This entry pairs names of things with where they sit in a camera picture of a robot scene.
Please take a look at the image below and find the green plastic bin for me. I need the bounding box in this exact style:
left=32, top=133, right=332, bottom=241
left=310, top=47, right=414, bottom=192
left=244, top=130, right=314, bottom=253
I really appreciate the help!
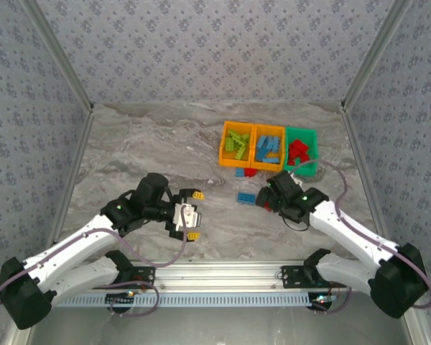
left=282, top=125, right=320, bottom=177

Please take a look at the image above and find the orange plastic bin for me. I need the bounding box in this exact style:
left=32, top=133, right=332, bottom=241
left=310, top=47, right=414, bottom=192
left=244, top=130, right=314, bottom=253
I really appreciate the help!
left=249, top=123, right=287, bottom=173
left=218, top=121, right=255, bottom=170

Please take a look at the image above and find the black controller board with LED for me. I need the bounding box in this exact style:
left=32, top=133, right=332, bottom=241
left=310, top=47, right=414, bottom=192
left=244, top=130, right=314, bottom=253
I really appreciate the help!
left=106, top=293, right=136, bottom=305
left=310, top=293, right=337, bottom=312

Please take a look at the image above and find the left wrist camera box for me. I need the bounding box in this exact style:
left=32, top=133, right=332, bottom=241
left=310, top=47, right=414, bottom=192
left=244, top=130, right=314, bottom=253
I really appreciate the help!
left=174, top=202, right=203, bottom=231

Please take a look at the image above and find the thin black camera cable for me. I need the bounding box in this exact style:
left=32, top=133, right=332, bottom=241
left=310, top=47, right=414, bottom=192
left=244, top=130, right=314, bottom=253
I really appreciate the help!
left=282, top=213, right=312, bottom=233

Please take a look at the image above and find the wide aluminium mounting rail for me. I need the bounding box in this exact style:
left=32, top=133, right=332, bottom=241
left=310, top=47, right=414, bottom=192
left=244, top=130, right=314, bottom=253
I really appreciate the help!
left=50, top=261, right=381, bottom=294

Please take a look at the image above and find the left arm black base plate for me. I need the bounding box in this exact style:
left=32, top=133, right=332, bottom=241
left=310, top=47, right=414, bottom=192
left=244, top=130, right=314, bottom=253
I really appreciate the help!
left=103, top=266, right=156, bottom=290

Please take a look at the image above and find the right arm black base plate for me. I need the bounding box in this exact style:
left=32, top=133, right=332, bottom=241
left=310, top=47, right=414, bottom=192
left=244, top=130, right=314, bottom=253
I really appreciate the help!
left=280, top=264, right=348, bottom=289

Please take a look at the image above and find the slotted pale cable duct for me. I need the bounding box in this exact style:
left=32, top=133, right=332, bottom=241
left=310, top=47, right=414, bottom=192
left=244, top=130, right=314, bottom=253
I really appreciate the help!
left=55, top=293, right=312, bottom=308

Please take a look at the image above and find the aluminium table edge rail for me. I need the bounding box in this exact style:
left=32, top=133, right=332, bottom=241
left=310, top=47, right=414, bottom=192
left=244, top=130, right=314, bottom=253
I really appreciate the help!
left=45, top=106, right=96, bottom=252
left=339, top=103, right=392, bottom=240

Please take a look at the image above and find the aluminium frame post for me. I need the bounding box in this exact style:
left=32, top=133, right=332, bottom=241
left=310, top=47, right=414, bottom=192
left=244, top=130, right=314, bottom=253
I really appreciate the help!
left=21, top=0, right=95, bottom=111
left=339, top=0, right=414, bottom=111

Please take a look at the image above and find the aluminium frame leg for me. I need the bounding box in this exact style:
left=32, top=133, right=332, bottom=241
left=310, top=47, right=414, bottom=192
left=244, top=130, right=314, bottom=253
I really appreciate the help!
left=404, top=308, right=430, bottom=345
left=5, top=325, right=32, bottom=345

